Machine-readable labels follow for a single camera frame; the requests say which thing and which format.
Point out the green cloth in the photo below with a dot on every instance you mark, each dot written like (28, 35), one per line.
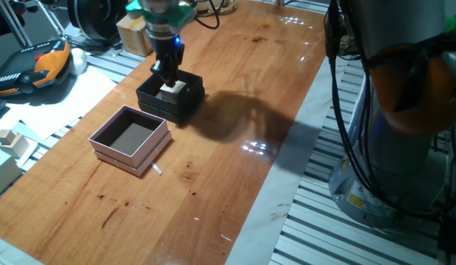
(454, 24)

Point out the small white tape strip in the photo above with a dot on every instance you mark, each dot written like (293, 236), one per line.
(157, 169)

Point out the cream vintage telephone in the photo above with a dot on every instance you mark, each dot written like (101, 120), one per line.
(222, 5)

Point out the white egg shaped object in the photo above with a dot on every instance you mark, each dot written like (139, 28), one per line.
(78, 62)

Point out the white open box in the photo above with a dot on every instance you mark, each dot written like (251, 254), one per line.
(130, 141)

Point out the small spare wooden block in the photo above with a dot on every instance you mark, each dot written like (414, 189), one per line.
(5, 137)

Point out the white paper sheets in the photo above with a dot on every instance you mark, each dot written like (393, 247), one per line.
(62, 103)

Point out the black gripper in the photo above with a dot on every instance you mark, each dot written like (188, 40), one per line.
(168, 48)

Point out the large wooden cube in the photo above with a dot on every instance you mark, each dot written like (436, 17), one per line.
(174, 95)

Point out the brown cardboard carton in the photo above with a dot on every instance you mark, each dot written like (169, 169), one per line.
(134, 37)

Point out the white rectangular box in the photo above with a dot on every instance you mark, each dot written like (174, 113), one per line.
(3, 171)

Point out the black round drum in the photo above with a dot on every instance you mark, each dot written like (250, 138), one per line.
(95, 18)

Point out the orange and black teach pendant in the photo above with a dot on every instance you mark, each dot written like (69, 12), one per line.
(33, 70)

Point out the dark blue open box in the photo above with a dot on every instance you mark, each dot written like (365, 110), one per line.
(180, 108)

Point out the brass antique telephone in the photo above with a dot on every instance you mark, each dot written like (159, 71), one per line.
(345, 46)

